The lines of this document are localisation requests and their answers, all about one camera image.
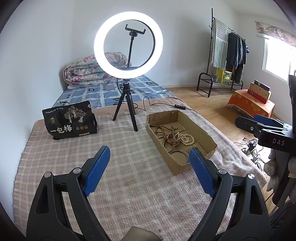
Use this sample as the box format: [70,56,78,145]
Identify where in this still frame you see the cream bead bracelet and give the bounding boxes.
[184,133,195,147]

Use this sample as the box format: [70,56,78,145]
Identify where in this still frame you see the dark bangle bracelet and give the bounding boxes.
[169,150,189,165]

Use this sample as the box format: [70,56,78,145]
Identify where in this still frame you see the brown wooden bead necklace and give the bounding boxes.
[149,123,186,149]

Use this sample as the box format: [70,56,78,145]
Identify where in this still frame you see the brown leather wrist watch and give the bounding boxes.
[166,133,181,146]

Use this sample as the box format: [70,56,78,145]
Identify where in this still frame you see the gloved right hand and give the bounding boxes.
[263,149,296,200]

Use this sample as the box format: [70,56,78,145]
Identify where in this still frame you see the brown box on table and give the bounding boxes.
[247,80,271,103]

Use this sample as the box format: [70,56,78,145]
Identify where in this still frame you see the orange cloth covered table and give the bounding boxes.
[227,89,275,118]

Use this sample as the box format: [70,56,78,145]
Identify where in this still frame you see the black clothes rack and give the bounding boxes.
[196,15,249,97]

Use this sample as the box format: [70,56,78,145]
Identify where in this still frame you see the yellow box on rack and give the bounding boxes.
[216,68,232,84]

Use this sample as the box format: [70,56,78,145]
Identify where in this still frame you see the dark hanging clothes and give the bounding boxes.
[226,32,249,84]

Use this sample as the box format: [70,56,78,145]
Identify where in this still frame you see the brown cardboard tray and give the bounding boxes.
[145,110,217,175]

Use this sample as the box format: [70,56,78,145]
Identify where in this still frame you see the pink plaid blanket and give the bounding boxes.
[12,97,268,241]

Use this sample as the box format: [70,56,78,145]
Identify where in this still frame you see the floral window curtain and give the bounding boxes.
[255,22,296,47]

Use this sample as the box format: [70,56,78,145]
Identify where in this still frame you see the striped hanging towel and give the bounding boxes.
[211,18,229,69]

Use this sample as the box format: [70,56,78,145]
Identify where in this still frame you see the black printed snack bag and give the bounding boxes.
[42,101,97,140]

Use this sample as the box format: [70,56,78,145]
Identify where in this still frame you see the blue patterned bed sheet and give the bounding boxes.
[54,75,175,108]

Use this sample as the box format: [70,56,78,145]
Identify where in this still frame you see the black tripod stand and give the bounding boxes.
[112,79,139,132]

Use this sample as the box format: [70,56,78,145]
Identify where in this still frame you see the folded floral quilt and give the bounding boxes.
[63,52,128,87]

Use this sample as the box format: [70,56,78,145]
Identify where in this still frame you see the black power cable with switch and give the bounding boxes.
[134,96,200,115]

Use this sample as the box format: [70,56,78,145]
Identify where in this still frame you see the white ring light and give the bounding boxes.
[93,10,164,80]

